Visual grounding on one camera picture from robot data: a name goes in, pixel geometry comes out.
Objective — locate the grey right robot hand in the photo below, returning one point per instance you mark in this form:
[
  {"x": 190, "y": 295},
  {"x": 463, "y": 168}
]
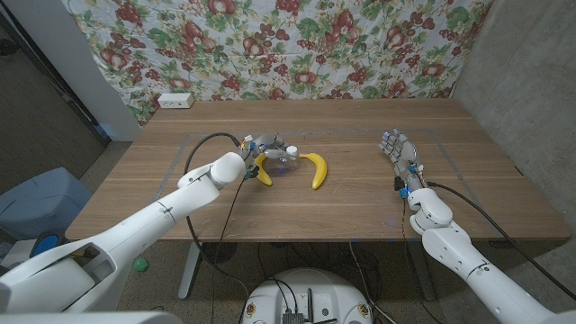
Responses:
[{"x": 402, "y": 153}]

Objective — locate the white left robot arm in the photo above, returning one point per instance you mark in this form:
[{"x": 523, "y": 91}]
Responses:
[{"x": 135, "y": 220}]

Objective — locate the floral fruit print backdrop cloth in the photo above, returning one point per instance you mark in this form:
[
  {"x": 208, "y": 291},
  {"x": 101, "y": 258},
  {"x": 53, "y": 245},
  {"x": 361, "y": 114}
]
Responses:
[{"x": 292, "y": 45}]

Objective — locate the blue and black foot pedal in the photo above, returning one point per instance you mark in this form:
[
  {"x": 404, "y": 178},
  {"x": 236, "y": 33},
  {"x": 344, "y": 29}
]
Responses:
[{"x": 44, "y": 244}]

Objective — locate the white power strip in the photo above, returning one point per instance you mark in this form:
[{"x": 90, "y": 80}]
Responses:
[{"x": 175, "y": 101}]

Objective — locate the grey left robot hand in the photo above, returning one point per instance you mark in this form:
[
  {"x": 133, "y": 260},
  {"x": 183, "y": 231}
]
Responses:
[{"x": 265, "y": 144}]

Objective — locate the black round floor grille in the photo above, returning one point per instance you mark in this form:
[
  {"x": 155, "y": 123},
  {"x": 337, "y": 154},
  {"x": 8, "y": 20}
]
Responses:
[{"x": 219, "y": 252}]

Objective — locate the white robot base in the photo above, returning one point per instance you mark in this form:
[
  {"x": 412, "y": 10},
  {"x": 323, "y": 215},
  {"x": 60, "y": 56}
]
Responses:
[{"x": 310, "y": 288}]

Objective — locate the grey table leg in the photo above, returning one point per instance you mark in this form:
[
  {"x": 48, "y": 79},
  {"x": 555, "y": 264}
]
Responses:
[{"x": 420, "y": 270}]

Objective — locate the black door frame strip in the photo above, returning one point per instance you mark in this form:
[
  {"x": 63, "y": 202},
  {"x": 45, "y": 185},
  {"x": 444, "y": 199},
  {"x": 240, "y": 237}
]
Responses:
[{"x": 102, "y": 134}]

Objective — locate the white table leg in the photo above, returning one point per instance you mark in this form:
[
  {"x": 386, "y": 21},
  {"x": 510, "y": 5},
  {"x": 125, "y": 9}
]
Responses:
[{"x": 191, "y": 265}]

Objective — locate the blue-grey plastic bin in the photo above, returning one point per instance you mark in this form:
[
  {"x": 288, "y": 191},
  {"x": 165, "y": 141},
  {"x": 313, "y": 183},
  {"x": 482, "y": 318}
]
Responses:
[{"x": 40, "y": 202}]

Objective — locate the clear medicine bottle white cap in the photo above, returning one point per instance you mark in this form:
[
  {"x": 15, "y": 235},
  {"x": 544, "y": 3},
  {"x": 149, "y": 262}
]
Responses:
[{"x": 290, "y": 157}]

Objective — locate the small green ball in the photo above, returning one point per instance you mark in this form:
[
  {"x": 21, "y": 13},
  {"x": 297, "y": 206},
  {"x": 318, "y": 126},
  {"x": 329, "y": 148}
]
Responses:
[{"x": 141, "y": 265}]

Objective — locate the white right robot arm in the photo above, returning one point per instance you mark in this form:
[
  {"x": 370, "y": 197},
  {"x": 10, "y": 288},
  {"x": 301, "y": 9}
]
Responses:
[{"x": 463, "y": 256}]

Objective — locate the yellow toy banana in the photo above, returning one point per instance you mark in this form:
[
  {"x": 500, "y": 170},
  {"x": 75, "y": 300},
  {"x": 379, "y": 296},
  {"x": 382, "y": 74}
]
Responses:
[
  {"x": 263, "y": 176},
  {"x": 321, "y": 173}
]

